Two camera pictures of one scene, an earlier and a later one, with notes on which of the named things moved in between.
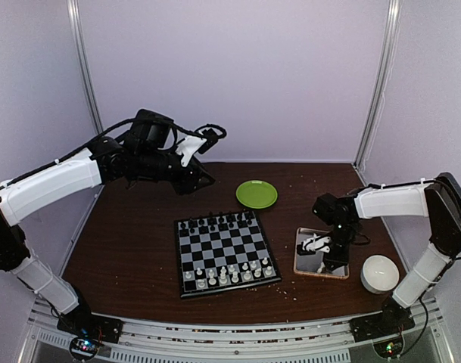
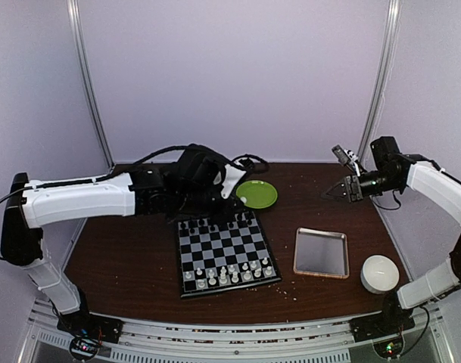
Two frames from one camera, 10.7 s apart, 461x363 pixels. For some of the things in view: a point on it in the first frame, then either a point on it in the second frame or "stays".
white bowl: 379,274 stays
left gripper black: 187,184 -> 234,204
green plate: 256,194 stays
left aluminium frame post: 77,28 stays
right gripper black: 341,260 -> 350,195
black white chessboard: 222,253 stays
